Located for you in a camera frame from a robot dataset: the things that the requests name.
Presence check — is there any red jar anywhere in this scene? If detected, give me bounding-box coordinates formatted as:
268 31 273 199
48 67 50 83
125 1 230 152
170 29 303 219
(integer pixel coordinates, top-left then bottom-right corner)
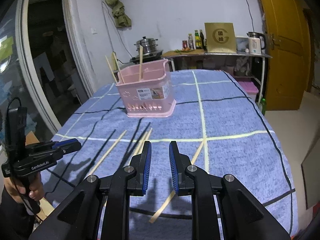
182 40 188 49

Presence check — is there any wooden cutting board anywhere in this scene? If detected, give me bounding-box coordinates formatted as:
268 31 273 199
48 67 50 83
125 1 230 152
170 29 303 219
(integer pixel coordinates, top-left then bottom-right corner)
162 49 206 58

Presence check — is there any yellow wooden door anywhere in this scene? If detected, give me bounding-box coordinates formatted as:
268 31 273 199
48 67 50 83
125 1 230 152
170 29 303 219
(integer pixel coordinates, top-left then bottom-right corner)
261 0 311 111

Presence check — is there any white electric kettle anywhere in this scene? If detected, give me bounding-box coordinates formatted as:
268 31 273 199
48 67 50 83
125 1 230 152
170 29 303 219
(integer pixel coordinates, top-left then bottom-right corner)
247 31 266 55

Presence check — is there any metal kitchen shelf table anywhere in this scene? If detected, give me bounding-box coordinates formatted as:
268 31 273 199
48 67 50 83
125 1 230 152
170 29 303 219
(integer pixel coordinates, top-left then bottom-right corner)
164 51 271 104

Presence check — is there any yellow power strip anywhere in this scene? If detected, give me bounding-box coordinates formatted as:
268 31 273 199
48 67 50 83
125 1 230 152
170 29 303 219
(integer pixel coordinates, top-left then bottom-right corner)
111 53 117 71

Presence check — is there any stainless steel steamer pot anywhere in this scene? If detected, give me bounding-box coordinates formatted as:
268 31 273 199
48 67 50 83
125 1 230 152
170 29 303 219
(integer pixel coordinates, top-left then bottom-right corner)
135 36 158 55

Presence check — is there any green hanging cloth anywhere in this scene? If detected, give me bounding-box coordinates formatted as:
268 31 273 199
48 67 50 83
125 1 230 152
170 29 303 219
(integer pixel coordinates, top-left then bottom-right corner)
105 0 132 28

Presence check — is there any gold paper gift bag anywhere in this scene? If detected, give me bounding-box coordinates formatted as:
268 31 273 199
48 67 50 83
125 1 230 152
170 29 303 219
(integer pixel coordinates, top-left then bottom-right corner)
204 23 236 53

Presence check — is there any blue checked tablecloth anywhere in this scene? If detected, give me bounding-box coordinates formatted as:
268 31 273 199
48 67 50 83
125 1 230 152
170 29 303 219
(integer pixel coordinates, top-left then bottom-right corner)
41 69 299 240

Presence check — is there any white wall switch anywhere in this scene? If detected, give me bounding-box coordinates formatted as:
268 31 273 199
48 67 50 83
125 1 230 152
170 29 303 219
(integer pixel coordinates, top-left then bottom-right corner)
91 28 98 35

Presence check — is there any person's left hand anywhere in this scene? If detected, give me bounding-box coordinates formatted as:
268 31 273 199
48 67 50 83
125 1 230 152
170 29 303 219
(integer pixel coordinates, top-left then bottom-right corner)
3 173 44 203

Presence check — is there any dark sauce bottle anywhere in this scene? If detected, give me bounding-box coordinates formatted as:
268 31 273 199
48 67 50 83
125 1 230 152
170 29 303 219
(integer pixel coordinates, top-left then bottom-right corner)
200 29 206 50

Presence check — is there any pink storage box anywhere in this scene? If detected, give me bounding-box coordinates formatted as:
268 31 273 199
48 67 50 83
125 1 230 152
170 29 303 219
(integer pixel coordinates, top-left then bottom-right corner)
238 81 259 95

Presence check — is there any pink plastic chopstick basket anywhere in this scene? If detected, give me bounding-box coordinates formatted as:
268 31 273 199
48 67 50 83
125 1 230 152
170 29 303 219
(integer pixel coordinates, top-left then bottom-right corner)
116 59 176 118

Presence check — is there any bamboo chopstick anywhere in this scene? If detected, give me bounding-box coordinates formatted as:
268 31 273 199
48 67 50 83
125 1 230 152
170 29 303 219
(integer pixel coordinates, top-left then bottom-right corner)
144 128 152 141
149 139 206 224
133 131 148 156
105 55 117 83
139 45 143 81
112 51 125 84
88 130 127 175

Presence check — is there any induction cooker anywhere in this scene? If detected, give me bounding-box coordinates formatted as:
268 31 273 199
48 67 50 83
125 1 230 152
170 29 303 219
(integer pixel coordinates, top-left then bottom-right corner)
130 50 163 64

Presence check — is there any clear plastic bottle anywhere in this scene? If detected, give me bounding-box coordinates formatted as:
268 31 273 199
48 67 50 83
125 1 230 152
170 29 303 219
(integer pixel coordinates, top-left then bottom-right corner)
188 33 194 50

